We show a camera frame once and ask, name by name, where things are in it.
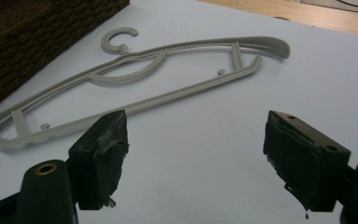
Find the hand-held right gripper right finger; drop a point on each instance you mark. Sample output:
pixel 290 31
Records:
pixel 304 161

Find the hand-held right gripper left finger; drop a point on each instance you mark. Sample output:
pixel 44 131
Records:
pixel 99 161

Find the grey plastic clothes hanger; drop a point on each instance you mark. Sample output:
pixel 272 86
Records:
pixel 180 91

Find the dark brown knitted cloth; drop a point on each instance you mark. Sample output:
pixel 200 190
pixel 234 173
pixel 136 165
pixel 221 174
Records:
pixel 28 37

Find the light wooden board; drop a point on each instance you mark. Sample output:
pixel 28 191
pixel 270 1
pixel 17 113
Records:
pixel 307 15

